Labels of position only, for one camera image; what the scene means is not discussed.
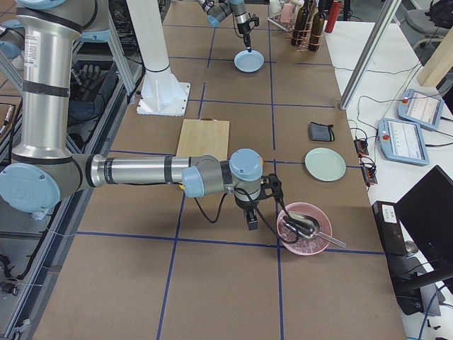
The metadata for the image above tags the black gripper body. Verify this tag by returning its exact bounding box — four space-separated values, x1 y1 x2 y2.
236 21 251 36
234 187 261 211

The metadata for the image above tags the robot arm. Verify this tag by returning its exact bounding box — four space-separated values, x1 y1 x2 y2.
197 0 259 53

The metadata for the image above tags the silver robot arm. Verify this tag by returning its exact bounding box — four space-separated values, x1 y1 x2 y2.
1 1 263 230

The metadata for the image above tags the light blue plate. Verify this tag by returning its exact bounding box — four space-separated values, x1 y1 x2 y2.
234 50 265 73

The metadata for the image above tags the green plate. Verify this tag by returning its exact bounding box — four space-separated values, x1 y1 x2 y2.
304 147 346 182

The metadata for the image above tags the pink cup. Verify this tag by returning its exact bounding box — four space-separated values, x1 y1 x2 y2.
280 3 293 25

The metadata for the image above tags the dark wine bottle left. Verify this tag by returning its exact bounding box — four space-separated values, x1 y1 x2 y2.
290 1 311 46

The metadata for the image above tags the dark wine bottle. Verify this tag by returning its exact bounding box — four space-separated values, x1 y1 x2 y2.
308 0 326 52
290 1 311 46

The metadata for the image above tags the metal scoop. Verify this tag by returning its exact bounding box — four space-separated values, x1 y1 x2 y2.
283 212 346 248

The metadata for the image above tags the pink bowl with ice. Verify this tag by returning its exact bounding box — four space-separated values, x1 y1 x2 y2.
277 202 333 256

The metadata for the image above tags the dark wine bottle right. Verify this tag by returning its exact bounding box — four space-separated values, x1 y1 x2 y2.
308 0 326 52

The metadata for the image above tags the wooden cutting board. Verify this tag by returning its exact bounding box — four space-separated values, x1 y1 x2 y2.
176 119 230 161

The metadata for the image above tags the red bottle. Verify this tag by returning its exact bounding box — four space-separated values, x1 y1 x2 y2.
325 0 343 33

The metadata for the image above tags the grey folded cloth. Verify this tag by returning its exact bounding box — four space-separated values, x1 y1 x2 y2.
309 122 335 142

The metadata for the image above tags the red black connector board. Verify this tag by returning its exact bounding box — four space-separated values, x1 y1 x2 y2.
354 138 369 157

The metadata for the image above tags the black computer box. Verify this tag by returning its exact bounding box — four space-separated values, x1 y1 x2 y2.
372 200 408 256

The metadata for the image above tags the near teach pendant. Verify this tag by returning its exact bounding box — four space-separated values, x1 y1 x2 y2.
378 118 430 166

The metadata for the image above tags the teach pendant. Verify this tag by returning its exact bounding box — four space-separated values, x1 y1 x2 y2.
378 118 430 166
397 89 445 131

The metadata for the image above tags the black monitor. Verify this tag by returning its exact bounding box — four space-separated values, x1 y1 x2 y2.
396 165 452 264

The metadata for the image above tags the far teach pendant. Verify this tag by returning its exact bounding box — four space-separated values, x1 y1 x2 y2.
397 89 445 131

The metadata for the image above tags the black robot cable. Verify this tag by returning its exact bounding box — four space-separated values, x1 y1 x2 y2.
193 180 294 231

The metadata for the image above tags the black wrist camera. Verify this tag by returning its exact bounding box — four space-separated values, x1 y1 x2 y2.
259 174 284 202

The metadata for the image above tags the copper wire bottle rack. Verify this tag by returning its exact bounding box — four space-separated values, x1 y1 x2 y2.
287 17 323 52

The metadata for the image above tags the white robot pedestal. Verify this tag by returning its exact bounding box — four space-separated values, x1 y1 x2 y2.
127 0 190 117

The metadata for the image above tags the aluminium frame post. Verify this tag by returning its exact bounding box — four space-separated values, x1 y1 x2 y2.
339 0 402 110

